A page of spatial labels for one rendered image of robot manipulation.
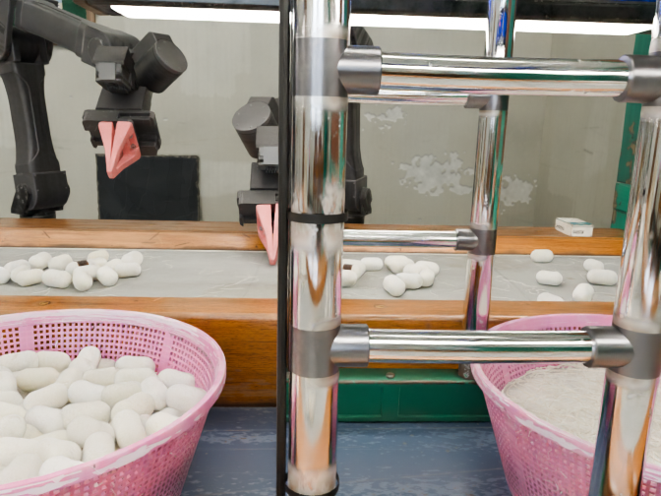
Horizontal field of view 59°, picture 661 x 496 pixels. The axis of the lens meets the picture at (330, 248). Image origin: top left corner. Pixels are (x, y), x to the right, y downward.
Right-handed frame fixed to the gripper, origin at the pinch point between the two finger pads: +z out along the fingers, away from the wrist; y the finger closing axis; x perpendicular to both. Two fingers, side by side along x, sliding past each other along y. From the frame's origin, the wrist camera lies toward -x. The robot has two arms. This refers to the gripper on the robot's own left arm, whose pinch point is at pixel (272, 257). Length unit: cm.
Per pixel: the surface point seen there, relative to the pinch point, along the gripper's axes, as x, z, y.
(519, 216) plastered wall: 159, -137, 114
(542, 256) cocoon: 3.0, -2.4, 38.7
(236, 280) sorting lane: -3.6, 6.1, -4.1
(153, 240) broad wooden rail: 6.7, -7.7, -18.1
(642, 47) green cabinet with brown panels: -9, -36, 60
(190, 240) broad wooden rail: 6.7, -7.7, -12.8
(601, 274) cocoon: -4.9, 5.8, 41.6
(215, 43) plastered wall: 93, -179, -33
